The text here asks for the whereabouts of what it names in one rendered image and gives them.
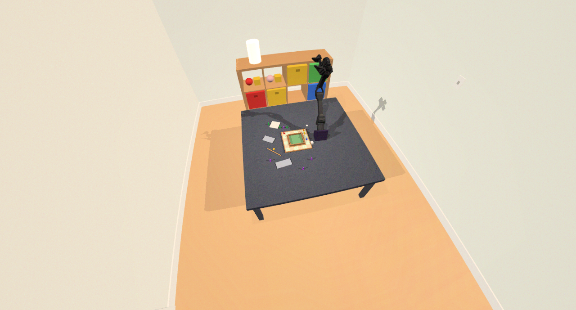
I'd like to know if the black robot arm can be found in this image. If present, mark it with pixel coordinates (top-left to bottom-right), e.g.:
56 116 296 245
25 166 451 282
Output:
315 57 333 130

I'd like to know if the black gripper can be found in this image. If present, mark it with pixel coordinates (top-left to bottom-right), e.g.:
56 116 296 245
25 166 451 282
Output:
312 54 328 75

